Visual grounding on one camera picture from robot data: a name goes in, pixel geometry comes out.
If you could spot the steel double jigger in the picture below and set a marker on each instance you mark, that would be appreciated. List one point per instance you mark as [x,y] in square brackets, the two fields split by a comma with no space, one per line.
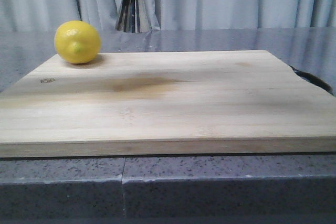
[132,17]

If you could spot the yellow lemon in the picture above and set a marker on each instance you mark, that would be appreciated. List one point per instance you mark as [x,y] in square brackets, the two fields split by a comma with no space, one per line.
[77,42]

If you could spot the grey curtain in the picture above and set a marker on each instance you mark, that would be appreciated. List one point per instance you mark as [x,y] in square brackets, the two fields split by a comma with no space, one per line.
[47,15]

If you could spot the wooden cutting board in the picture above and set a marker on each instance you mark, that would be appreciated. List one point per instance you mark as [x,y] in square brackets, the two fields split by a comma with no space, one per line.
[144,103]

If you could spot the black cutting board handle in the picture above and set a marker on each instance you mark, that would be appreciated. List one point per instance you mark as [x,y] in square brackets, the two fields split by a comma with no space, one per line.
[313,80]

